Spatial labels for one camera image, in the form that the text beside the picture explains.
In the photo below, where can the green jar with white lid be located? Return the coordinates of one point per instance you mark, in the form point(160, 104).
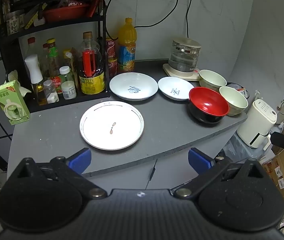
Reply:
point(65, 73)

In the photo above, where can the cardboard box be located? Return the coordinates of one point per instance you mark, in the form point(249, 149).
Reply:
point(281, 172)

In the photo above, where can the small white jar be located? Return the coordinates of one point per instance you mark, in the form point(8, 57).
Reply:
point(68, 90)

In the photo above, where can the red plastic basket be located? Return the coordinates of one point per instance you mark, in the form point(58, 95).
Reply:
point(65, 12)

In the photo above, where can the green carton box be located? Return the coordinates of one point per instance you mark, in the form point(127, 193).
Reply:
point(4, 97)

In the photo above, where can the red and black bowl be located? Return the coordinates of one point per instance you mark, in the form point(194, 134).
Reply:
point(208, 103)

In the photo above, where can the oil bottle with yellow label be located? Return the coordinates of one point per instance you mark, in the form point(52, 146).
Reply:
point(92, 80)

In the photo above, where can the glass electric kettle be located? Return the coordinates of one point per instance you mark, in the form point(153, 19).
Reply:
point(184, 55)

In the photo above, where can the white crumpled tissue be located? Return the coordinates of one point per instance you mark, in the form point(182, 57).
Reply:
point(15, 78)

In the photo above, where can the clear plastic bag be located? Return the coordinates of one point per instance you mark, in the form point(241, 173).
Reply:
point(231, 147)

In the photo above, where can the white-top oil spray bottle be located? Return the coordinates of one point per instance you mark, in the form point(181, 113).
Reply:
point(33, 67)

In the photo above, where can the orange juice bottle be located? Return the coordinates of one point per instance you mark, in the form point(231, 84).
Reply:
point(127, 47)

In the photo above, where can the black shelf rack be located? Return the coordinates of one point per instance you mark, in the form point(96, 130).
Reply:
point(9, 45)

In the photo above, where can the small white blue-print deep plate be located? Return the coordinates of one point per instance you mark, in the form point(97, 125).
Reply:
point(168, 87)

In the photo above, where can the large white blue-print deep plate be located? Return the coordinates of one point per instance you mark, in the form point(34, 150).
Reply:
point(142, 85)

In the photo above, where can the green-cap sauce bottle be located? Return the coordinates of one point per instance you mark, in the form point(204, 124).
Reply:
point(53, 57)

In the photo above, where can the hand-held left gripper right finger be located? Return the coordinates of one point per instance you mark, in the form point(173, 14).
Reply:
point(198, 161)

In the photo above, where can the white plate patterned rim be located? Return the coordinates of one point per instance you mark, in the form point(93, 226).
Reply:
point(122, 130)

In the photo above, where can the yellow squeeze bottle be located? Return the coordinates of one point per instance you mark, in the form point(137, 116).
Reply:
point(68, 58)

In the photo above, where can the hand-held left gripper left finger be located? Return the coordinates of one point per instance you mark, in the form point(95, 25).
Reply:
point(80, 160)

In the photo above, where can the red drink can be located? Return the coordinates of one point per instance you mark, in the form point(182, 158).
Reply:
point(112, 66)
point(111, 47)

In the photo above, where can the red-cap bottle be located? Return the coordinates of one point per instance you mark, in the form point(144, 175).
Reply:
point(31, 45)

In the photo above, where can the white countertop appliance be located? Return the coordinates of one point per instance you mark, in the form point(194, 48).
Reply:
point(255, 122)

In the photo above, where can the cream bowl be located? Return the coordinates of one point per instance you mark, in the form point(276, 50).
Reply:
point(211, 78)
point(234, 102)

